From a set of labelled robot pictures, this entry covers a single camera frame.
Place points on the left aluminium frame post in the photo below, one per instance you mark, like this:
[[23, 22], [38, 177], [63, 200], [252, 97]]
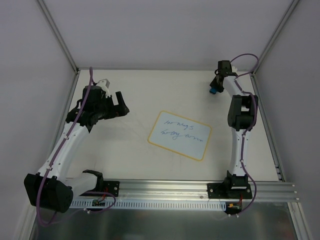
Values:
[[57, 34]]

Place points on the aluminium frame post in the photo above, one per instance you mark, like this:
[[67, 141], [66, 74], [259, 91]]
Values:
[[276, 33], [57, 34]]

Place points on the yellow framed small whiteboard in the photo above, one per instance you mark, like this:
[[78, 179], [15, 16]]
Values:
[[180, 135]]

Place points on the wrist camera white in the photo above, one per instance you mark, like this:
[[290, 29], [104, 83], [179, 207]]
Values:
[[234, 70], [104, 84]]

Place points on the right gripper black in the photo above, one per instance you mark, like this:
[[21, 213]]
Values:
[[217, 81]]

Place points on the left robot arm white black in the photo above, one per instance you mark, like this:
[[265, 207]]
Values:
[[49, 188]]

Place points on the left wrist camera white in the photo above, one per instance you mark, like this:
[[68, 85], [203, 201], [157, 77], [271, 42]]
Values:
[[104, 84]]

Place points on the aluminium mounting rail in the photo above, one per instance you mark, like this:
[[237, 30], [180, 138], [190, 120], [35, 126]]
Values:
[[192, 190]]

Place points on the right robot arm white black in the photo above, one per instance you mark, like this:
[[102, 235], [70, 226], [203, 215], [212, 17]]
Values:
[[241, 118]]

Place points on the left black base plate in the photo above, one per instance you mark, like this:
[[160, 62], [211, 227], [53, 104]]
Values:
[[111, 187]]

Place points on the white slotted cable duct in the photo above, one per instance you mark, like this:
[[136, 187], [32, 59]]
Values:
[[133, 204]]

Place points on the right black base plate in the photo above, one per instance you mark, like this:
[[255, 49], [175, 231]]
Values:
[[221, 191]]

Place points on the right aluminium frame post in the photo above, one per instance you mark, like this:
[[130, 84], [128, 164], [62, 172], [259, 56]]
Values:
[[276, 33]]

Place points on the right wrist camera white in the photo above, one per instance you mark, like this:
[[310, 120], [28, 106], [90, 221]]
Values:
[[234, 70]]

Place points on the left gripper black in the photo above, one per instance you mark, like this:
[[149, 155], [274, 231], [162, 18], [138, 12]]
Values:
[[113, 105]]

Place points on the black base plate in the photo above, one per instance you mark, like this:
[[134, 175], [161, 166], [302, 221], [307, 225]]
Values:
[[221, 191], [111, 187]]

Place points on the blue whiteboard eraser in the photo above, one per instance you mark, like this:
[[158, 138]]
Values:
[[213, 91]]

